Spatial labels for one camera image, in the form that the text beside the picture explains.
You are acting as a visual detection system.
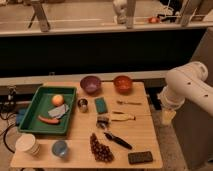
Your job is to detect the orange carrot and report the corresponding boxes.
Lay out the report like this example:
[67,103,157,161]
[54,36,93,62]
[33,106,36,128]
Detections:
[38,115,60,124]

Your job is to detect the gold fork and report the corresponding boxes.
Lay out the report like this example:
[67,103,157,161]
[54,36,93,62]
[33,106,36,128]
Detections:
[116,100,142,105]

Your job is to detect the black rectangular eraser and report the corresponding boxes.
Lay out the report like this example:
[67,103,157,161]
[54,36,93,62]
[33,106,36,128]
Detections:
[128,151,153,164]

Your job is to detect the green sponge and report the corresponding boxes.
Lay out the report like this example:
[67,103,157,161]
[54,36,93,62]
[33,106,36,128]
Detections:
[95,97,108,114]

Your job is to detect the green plastic tray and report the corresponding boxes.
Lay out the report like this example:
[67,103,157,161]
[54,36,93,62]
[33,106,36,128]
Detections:
[19,86,76,135]

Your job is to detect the small metal cup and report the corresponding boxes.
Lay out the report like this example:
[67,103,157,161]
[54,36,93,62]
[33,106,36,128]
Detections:
[77,98,88,113]

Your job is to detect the white paper cup stack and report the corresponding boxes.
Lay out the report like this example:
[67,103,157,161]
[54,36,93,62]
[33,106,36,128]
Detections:
[15,134,40,155]

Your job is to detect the grey folded cloth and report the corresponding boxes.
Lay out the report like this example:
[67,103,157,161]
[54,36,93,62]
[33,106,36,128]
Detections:
[48,104,69,119]

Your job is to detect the small metal binder clip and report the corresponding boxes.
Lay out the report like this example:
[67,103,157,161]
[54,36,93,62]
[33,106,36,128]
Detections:
[96,116,109,129]

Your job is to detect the orange bowl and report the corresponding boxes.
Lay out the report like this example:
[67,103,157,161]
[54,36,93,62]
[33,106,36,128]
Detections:
[113,75,132,93]

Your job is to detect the blue object beside tray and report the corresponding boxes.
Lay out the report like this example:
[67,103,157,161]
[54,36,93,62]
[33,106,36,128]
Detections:
[15,108,27,126]

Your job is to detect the orange fruit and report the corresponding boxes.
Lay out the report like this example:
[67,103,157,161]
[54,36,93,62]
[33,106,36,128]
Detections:
[51,94,64,106]

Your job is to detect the black cables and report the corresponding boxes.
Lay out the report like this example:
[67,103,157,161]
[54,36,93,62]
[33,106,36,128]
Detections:
[0,99,19,154]

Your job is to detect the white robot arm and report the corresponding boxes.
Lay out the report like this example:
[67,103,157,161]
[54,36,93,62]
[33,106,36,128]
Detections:
[158,61,213,125]

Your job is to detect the bunch of dark grapes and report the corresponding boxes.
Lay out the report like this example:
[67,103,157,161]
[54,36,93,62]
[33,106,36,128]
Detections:
[90,133,114,163]

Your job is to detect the blue glass cup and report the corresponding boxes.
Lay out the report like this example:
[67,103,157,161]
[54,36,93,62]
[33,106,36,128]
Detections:
[52,140,68,158]

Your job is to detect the purple bowl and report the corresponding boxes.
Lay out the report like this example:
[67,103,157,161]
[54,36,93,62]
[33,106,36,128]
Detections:
[80,76,101,94]

